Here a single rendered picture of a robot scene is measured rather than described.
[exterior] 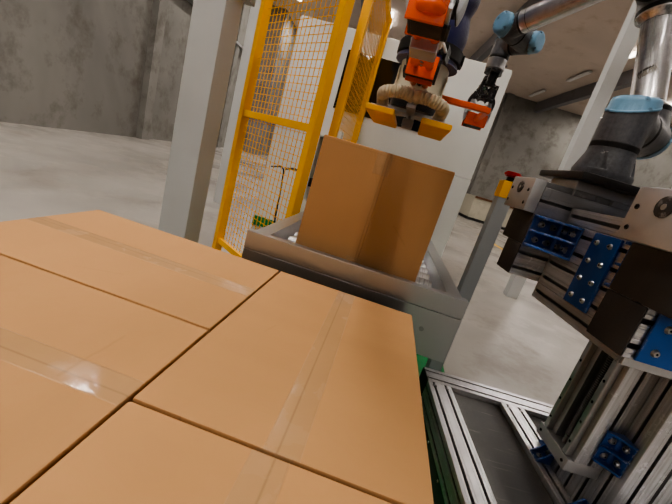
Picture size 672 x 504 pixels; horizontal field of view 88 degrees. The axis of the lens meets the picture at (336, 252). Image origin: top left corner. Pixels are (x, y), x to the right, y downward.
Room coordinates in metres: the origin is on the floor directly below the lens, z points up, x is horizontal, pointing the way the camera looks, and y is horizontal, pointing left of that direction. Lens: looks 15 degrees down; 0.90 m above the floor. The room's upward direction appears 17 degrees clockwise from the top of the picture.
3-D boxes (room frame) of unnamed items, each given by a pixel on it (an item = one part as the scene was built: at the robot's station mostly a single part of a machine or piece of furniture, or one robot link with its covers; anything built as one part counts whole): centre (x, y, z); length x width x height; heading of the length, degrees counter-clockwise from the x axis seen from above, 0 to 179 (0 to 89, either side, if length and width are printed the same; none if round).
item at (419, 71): (1.12, -0.09, 1.20); 0.10 x 0.08 x 0.06; 83
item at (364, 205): (1.36, -0.10, 0.75); 0.60 x 0.40 x 0.40; 173
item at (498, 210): (1.54, -0.62, 0.50); 0.07 x 0.07 x 1.00; 85
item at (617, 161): (1.06, -0.65, 1.09); 0.15 x 0.15 x 0.10
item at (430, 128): (1.36, -0.21, 1.10); 0.34 x 0.10 x 0.05; 173
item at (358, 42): (2.83, 0.18, 1.05); 1.17 x 0.10 x 2.10; 175
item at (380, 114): (1.38, -0.02, 1.10); 0.34 x 0.10 x 0.05; 173
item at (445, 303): (1.02, -0.07, 0.58); 0.70 x 0.03 x 0.06; 85
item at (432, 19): (0.78, -0.04, 1.20); 0.08 x 0.07 x 0.05; 173
